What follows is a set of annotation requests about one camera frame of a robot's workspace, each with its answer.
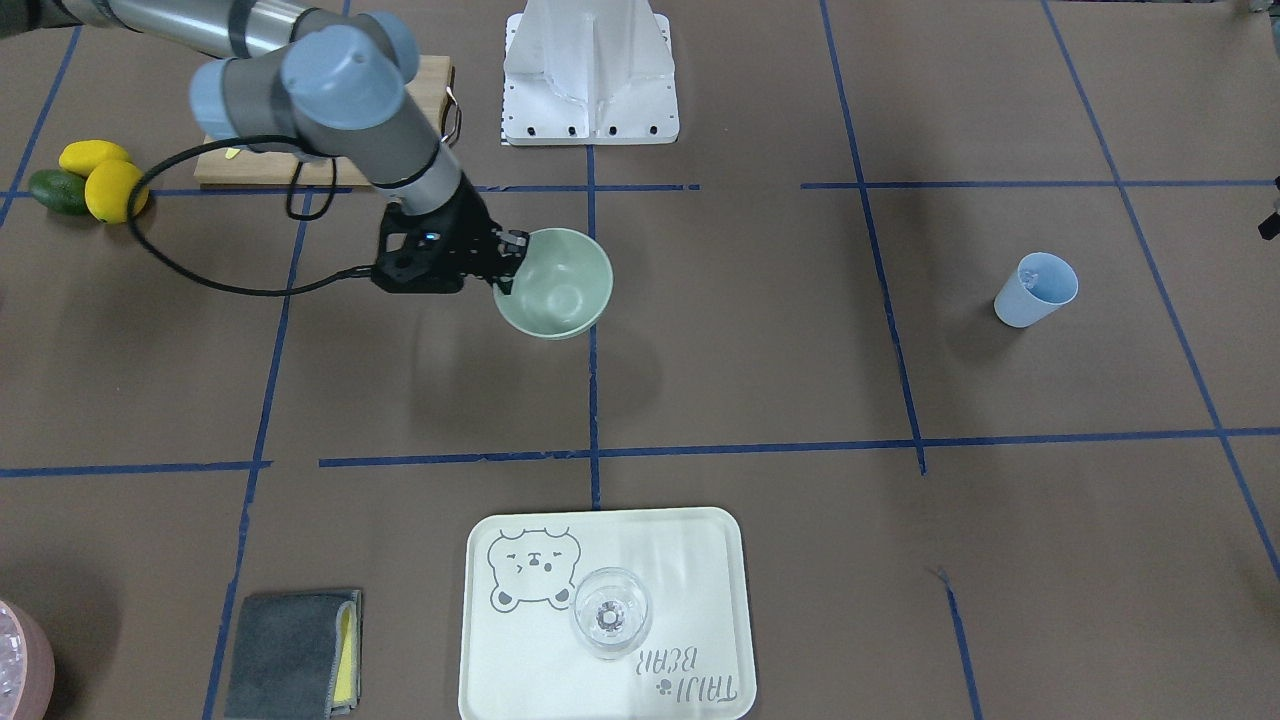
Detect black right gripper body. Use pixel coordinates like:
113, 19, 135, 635
385, 178, 499, 284

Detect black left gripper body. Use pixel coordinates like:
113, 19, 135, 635
1257, 196, 1280, 241

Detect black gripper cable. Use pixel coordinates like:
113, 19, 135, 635
125, 135, 387, 299

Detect grey folded cloth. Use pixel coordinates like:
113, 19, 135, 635
223, 588, 364, 719

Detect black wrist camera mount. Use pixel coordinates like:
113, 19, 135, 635
370, 229, 465, 295

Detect wooden cutting board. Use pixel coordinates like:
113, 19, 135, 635
193, 55, 463, 188

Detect light blue plastic cup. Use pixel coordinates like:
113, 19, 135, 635
993, 252, 1079, 329

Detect yellow lemon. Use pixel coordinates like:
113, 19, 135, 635
84, 160, 150, 225
58, 138, 132, 178

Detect light green bowl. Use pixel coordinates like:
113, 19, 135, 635
492, 228, 614, 340

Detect clear wine glass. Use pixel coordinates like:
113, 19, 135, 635
571, 566, 653, 661

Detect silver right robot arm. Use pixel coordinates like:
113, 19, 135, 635
3, 1, 530, 295

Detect cream bear tray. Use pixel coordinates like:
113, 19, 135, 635
458, 507, 758, 719

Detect pink bowl of ice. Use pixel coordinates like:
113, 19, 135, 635
1, 600, 56, 719

